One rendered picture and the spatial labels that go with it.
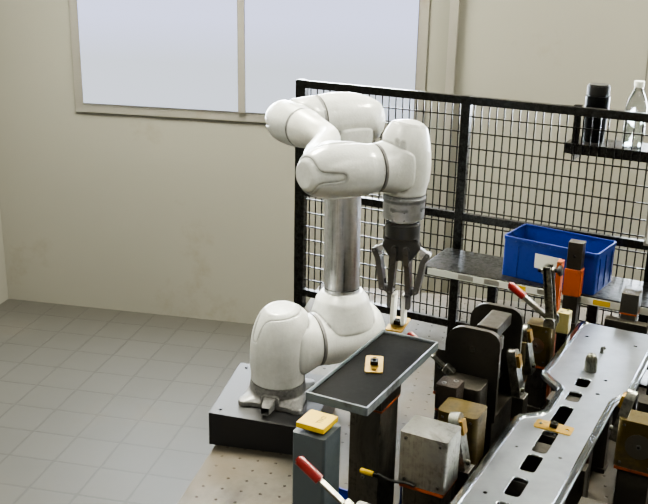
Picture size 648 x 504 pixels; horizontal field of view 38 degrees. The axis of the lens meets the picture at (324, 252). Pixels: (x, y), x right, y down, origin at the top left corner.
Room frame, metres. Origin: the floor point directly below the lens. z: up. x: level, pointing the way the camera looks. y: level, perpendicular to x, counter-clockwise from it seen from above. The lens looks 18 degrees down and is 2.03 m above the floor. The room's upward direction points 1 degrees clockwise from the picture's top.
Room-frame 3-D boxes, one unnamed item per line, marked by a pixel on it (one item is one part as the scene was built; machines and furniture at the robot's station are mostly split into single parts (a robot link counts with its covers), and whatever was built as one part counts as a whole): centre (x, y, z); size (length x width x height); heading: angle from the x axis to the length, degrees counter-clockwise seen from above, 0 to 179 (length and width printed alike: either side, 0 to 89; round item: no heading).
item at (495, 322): (2.06, -0.39, 0.95); 0.18 x 0.13 x 0.49; 152
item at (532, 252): (2.78, -0.73, 1.10); 0.30 x 0.17 x 0.13; 54
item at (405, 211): (1.93, -0.17, 1.49); 0.09 x 0.09 x 0.06
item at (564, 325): (2.41, -0.67, 0.88); 0.04 x 0.04 x 0.37; 62
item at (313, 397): (1.83, -0.12, 1.16); 0.37 x 0.14 x 0.02; 152
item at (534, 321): (2.37, -0.58, 0.87); 0.10 x 0.07 x 0.35; 62
